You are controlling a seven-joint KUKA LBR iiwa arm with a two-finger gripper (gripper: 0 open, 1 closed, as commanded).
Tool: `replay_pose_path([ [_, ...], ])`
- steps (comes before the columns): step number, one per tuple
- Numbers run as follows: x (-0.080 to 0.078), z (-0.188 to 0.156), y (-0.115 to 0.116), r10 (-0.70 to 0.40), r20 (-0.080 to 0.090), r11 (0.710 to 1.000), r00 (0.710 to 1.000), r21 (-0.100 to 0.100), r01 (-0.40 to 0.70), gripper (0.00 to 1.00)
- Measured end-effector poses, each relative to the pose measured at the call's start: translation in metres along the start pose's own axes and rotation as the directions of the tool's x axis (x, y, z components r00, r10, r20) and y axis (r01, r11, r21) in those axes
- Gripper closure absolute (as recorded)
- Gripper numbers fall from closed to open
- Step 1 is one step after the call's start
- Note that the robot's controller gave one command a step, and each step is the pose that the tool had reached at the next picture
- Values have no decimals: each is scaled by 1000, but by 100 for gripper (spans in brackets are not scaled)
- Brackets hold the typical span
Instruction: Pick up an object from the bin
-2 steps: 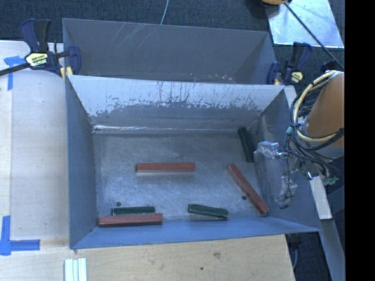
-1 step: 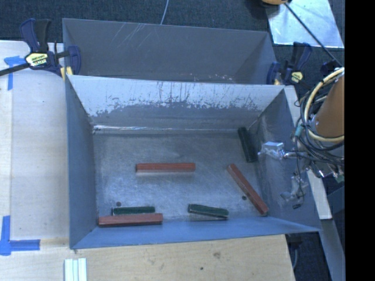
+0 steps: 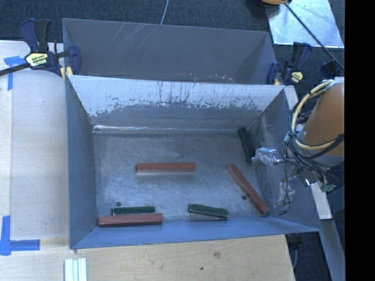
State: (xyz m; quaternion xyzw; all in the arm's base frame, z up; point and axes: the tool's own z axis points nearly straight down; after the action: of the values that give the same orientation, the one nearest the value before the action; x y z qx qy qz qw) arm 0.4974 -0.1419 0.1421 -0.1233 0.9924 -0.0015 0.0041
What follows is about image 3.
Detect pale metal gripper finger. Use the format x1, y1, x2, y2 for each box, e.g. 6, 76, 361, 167
252, 147, 285, 167
271, 180, 296, 214

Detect dark green flat block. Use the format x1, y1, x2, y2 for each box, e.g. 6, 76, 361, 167
187, 203, 230, 220
237, 126, 256, 164
111, 205, 156, 216

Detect red-brown flat block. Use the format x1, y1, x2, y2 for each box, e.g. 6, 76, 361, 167
135, 162, 196, 174
226, 163, 270, 217
97, 213, 164, 228

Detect grey metal bin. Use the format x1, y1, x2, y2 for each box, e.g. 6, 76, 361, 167
62, 18, 323, 250

